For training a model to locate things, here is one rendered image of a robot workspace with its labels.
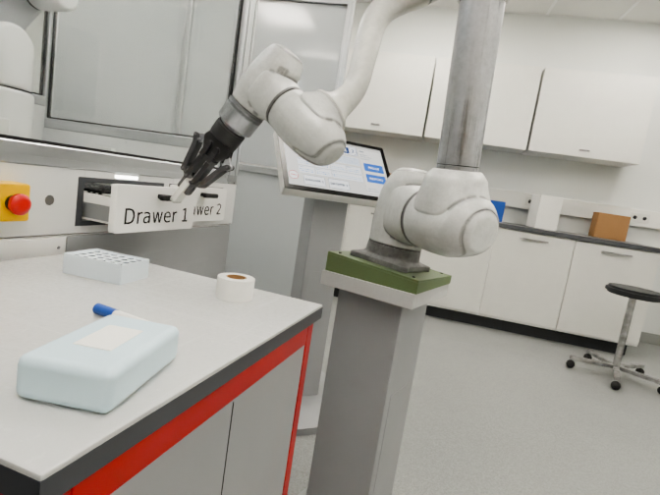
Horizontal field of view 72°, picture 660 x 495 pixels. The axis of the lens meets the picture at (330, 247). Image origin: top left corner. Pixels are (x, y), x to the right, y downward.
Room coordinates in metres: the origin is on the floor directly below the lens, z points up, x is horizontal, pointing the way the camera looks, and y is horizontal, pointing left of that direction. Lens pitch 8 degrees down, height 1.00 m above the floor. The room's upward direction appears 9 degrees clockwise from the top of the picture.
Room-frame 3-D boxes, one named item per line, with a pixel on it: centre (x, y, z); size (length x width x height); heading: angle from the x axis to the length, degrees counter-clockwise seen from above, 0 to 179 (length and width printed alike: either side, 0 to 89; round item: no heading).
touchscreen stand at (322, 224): (1.97, 0.03, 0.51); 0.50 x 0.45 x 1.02; 26
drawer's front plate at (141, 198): (1.14, 0.44, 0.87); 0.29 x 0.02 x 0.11; 163
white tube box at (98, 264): (0.86, 0.42, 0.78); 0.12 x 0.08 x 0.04; 79
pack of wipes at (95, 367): (0.46, 0.22, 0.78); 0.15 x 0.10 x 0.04; 175
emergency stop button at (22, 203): (0.83, 0.58, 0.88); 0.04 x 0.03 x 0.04; 163
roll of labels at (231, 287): (0.84, 0.17, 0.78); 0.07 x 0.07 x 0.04
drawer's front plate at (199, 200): (1.47, 0.44, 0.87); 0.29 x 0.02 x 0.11; 163
